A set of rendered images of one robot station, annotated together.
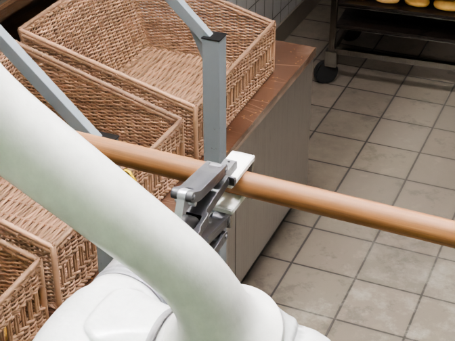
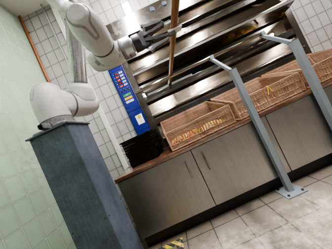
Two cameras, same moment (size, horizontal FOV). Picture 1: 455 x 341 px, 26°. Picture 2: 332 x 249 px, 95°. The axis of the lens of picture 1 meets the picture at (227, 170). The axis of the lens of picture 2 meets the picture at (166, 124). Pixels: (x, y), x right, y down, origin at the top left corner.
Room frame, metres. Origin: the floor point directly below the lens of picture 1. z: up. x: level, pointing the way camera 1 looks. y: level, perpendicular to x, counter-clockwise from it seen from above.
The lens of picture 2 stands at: (0.52, -0.56, 0.77)
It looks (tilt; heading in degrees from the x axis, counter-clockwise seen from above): 1 degrees up; 67
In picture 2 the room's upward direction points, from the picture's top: 25 degrees counter-clockwise
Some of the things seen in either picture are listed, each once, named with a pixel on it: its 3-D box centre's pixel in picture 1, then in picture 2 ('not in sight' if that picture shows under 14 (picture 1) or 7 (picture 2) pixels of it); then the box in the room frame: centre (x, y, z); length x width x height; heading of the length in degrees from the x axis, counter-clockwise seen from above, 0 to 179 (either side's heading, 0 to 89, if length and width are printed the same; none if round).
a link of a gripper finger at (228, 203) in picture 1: (231, 195); (174, 30); (0.99, -0.01, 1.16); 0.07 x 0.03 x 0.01; 157
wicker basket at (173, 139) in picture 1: (29, 158); (250, 95); (1.82, 0.42, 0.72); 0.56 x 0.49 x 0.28; 156
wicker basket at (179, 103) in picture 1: (156, 51); (310, 67); (2.37, 0.19, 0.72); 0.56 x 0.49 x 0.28; 158
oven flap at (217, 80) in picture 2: not in sight; (224, 76); (1.90, 0.68, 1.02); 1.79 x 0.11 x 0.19; 157
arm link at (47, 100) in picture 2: not in sight; (51, 103); (0.35, 0.42, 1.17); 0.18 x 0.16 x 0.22; 46
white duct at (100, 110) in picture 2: not in sight; (93, 94); (0.61, 1.21, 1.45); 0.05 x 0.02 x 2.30; 157
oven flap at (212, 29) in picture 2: not in sight; (203, 34); (1.90, 0.68, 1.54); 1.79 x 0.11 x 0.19; 157
